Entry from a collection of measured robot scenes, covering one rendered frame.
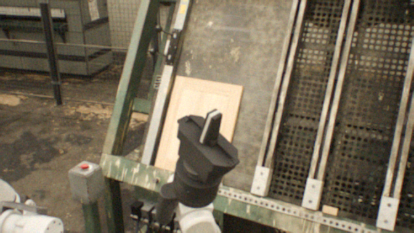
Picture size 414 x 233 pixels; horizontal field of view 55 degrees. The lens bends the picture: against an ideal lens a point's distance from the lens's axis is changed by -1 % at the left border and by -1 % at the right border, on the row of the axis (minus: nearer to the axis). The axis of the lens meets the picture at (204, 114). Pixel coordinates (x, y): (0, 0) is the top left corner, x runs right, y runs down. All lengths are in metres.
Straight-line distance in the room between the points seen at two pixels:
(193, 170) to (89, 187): 1.39
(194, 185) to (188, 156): 0.05
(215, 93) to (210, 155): 1.38
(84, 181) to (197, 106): 0.66
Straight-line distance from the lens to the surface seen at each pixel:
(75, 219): 3.32
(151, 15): 2.35
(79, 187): 2.08
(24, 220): 0.86
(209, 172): 0.66
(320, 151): 1.83
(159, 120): 2.09
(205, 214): 0.78
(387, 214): 1.78
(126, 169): 2.15
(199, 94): 2.05
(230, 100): 1.97
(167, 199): 0.75
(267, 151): 1.87
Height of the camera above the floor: 1.96
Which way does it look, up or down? 24 degrees down
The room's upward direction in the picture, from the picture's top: straight up
